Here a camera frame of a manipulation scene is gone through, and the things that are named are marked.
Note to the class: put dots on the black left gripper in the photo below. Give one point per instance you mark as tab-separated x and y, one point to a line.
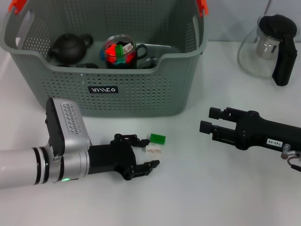
108	157

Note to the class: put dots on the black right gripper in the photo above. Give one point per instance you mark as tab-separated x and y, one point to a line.
261	133

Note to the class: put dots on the white building brick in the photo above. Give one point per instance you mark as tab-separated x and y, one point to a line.
154	148
128	47

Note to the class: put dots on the green building brick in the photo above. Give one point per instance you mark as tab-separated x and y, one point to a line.
158	138
119	50

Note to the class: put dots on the glass teacup black base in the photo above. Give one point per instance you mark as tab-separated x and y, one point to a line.
149	62
87	66
141	51

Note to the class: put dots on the teal building block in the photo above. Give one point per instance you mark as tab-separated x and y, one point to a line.
120	62

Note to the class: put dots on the blue square building block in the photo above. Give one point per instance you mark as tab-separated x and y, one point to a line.
101	55

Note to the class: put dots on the orange-red slope building block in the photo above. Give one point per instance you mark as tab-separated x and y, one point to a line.
110	50

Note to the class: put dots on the silver right elbow connector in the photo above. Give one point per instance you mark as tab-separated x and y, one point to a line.
285	152

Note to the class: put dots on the grey perforated storage bin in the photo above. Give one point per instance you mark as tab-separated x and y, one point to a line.
141	94

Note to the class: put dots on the black clay teapot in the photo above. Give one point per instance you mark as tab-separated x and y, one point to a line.
70	49

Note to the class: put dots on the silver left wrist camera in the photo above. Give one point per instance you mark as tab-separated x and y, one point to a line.
65	127

